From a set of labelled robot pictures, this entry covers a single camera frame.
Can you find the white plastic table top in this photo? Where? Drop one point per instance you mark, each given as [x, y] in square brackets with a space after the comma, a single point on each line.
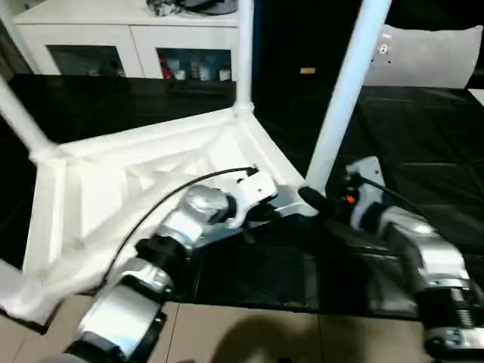
[94, 189]

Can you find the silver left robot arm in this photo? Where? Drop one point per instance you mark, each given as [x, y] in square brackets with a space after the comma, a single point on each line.
[196, 204]

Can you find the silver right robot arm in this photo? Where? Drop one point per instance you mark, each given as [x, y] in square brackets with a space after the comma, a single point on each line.
[435, 257]

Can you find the black work mat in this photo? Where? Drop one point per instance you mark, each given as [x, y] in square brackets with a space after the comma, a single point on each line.
[416, 132]

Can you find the small white cup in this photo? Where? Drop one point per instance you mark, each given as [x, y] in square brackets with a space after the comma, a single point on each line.
[224, 75]

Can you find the white printed bottle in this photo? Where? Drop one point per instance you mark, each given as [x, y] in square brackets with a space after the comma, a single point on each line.
[204, 72]

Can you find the black sofa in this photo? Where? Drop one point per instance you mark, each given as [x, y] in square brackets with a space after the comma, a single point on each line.
[295, 38]

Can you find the light grey pillow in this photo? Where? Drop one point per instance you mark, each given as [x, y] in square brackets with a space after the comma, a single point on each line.
[427, 56]

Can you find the white flat board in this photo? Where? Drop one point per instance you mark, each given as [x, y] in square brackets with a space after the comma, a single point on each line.
[477, 94]

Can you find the small red bottle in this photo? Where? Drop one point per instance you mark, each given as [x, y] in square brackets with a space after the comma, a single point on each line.
[164, 70]

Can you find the white cabinet with glass doors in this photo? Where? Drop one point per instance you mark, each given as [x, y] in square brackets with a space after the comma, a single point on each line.
[140, 38]

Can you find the grey curtain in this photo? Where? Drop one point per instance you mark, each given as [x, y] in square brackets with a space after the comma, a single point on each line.
[15, 56]

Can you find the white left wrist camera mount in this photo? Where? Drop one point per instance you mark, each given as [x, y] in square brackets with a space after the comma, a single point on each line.
[257, 187]

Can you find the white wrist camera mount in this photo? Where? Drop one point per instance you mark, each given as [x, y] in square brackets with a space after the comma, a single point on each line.
[368, 170]
[257, 187]

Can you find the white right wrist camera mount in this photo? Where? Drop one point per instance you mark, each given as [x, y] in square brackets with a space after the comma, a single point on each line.
[368, 170]

